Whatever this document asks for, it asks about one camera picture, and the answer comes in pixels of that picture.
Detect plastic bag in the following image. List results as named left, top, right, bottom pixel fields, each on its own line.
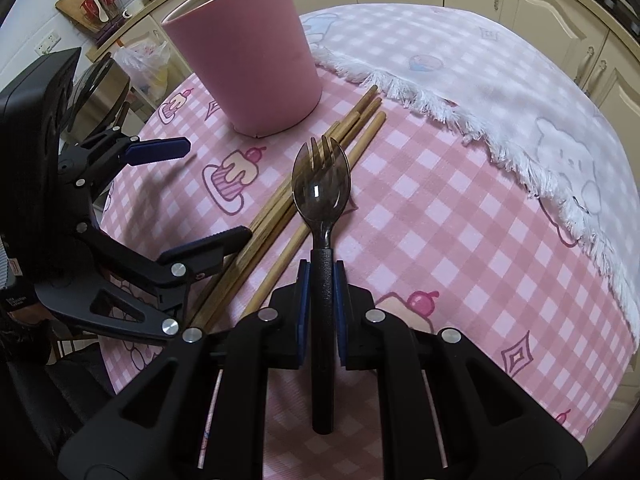
left=112, top=40, right=173, bottom=106

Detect white fringed bear cloth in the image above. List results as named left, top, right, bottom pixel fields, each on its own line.
left=297, top=4, right=640, bottom=346

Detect purple cup rack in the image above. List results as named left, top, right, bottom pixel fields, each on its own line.
left=92, top=20, right=126, bottom=46

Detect pink cup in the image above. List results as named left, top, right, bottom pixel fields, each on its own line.
left=161, top=0, right=322, bottom=137

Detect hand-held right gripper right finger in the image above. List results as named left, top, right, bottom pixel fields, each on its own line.
left=334, top=260, right=586, bottom=480

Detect dark plastic spork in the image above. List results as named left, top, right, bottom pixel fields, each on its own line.
left=291, top=136, right=353, bottom=435

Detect wooden cutting board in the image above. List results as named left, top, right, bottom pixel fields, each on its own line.
left=55, top=0, right=101, bottom=28

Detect white wall socket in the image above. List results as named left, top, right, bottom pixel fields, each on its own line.
left=35, top=32, right=62, bottom=55

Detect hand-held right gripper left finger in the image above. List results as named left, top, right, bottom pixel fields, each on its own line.
left=57, top=259, right=313, bottom=480

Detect bundle of wooden chopsticks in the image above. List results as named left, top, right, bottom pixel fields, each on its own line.
left=187, top=0, right=388, bottom=333

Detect dark shiny cloth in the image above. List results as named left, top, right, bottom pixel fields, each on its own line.
left=0, top=320, right=118, bottom=480

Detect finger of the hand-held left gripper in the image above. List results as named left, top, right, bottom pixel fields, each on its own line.
left=35, top=226, right=253, bottom=346
left=57, top=127, right=192, bottom=196

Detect metal pot with glass lid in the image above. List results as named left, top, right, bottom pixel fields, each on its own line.
left=75, top=55, right=132, bottom=133

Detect cream base cabinets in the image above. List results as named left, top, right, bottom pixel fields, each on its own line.
left=85, top=0, right=640, bottom=171

